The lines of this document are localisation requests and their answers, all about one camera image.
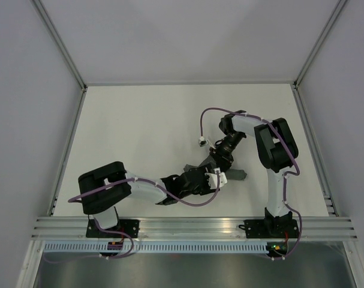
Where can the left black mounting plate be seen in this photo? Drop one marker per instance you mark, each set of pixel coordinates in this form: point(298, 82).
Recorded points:
point(129, 227)

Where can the grey cloth napkin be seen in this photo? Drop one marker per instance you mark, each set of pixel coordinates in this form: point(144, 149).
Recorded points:
point(223, 164)

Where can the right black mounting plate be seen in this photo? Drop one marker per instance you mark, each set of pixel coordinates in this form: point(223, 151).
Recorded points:
point(258, 229)

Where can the black mounting plate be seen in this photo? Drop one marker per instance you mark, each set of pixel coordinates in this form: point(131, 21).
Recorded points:
point(258, 229)
point(129, 227)

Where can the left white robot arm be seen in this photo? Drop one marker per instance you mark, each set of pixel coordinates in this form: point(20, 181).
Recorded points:
point(102, 188)

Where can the right aluminium frame post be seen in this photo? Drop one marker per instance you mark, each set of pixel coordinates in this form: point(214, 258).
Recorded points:
point(320, 41)

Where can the aluminium frame post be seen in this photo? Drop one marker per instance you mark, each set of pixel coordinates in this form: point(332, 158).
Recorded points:
point(57, 39)
point(320, 41)

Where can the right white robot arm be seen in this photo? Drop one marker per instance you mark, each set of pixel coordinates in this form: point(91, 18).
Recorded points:
point(277, 151)

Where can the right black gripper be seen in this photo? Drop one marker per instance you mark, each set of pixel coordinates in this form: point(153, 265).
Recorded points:
point(223, 161)

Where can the left aluminium frame post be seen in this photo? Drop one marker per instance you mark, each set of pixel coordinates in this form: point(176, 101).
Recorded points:
point(57, 39)

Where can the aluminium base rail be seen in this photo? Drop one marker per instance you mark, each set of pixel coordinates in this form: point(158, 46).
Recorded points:
point(193, 228)

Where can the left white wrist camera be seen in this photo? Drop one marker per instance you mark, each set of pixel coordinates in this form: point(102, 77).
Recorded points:
point(216, 179)

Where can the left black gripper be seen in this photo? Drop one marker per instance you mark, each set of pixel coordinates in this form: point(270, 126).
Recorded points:
point(207, 189)

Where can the white slotted cable duct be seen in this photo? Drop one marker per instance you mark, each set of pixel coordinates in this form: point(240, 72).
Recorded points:
point(156, 247)

